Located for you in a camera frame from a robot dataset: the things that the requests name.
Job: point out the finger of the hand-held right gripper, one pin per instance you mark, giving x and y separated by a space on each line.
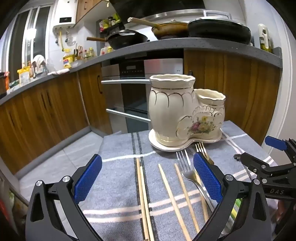
275 142
254 162

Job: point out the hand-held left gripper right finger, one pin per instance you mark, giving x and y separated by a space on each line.
208 178

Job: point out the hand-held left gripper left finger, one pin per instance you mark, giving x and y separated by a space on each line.
89 178

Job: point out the wooden chopstick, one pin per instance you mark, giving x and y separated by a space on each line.
185 192
140 185
171 194
144 197

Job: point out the cream floral ceramic utensil holder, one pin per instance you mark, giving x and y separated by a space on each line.
166 104

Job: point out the silver fork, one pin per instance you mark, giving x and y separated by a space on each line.
187 175

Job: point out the gold fork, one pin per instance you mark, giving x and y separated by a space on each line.
200 149

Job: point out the grey-blue striped cloth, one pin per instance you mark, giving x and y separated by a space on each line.
120 180

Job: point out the white ceramic saucer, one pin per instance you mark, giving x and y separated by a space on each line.
171 148

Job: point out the short wooden base cabinet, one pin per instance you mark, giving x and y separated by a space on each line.
242 92

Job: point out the long wooden base cabinet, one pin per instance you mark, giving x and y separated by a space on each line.
46 111

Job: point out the stainless built-in oven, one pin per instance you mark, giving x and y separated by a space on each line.
134 97

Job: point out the white-topped oil sprayer bottle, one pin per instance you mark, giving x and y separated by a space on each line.
263 34

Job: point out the white cloth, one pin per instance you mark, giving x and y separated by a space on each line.
59 71

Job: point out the yellow cooking oil bottle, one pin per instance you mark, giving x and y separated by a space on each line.
67 61

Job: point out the yellow food packet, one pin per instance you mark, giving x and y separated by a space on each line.
24 75

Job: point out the row of seasoning bottles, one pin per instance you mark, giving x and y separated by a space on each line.
85 53

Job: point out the black griddle with silver lid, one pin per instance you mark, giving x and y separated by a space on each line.
219 30

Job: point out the pale hanging towel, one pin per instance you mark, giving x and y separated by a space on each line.
38 60

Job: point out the white jug with red label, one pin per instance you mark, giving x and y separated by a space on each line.
105 51

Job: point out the grey kitchen countertop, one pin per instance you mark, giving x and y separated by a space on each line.
161 44

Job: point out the brown frying pan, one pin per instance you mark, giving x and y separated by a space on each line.
171 29

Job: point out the black spice rack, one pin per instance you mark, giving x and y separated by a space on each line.
111 25

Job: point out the kitchen window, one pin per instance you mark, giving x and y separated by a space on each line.
23 34

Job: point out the white water heater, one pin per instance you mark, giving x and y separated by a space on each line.
66 14

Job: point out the black range hood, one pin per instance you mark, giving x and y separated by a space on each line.
161 4

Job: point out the wooden wall cabinet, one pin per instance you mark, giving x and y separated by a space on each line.
87 8

